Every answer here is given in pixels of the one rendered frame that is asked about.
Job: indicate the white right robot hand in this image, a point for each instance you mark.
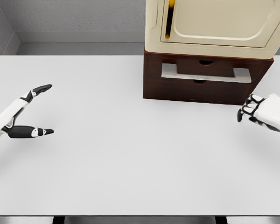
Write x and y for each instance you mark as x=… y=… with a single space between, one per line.
x=274 y=112

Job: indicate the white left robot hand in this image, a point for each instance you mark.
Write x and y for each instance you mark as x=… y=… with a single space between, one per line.
x=14 y=109

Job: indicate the brown closed drawer front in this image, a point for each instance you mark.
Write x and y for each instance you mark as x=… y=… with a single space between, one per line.
x=200 y=90

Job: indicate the brown drawer with grey interior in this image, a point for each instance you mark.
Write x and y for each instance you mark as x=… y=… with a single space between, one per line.
x=205 y=69

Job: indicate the dark brown wooden drawer cabinet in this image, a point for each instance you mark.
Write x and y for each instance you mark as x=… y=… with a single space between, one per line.
x=154 y=88

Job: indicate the large cream switch box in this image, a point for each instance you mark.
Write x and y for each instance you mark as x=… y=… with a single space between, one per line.
x=219 y=21

